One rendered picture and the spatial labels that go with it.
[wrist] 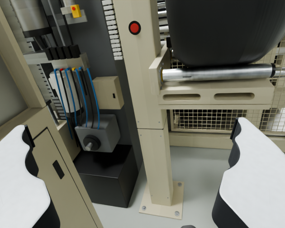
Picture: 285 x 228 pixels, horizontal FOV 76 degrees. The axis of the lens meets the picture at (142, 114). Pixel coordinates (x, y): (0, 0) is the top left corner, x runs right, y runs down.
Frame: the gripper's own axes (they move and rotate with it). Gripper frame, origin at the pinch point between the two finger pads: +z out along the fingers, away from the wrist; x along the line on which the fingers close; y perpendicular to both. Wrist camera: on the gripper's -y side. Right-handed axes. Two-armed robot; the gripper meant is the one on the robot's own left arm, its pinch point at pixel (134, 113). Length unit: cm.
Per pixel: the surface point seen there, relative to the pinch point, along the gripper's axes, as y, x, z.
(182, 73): 13, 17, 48
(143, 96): 27, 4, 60
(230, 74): 12, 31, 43
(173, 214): 103, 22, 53
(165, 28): 4, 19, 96
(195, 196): 102, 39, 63
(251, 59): 7, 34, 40
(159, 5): -7, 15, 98
